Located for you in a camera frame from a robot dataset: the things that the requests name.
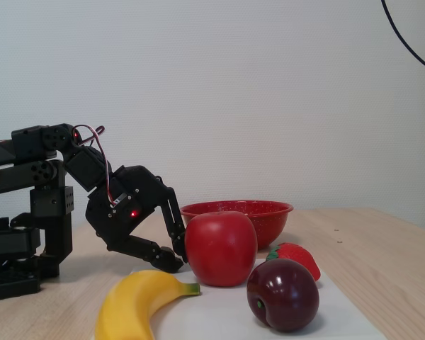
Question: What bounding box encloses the red white servo cable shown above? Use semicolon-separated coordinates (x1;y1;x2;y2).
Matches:
70;124;120;206

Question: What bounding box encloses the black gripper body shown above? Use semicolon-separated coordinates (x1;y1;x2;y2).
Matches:
84;164;171;251

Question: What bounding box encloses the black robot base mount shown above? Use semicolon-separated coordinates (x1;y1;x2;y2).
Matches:
0;216;61;304

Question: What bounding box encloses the white paper sheet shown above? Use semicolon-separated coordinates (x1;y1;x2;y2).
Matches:
91;258;389;340

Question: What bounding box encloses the red speckled bowl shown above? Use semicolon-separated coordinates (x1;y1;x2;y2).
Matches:
179;200;295;251

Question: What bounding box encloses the red toy apple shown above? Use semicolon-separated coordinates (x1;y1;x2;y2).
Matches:
184;211;259;288

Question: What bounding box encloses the dark purple toy plum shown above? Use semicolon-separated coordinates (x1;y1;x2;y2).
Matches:
246;258;320;333

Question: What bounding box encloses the yellow toy banana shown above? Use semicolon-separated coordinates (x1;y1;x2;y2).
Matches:
94;269;202;340

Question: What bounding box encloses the red toy strawberry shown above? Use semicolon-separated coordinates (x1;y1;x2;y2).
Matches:
265;242;322;282

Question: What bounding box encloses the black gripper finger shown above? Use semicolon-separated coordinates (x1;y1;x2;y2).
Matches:
158;186;190;265
108;234;184;273

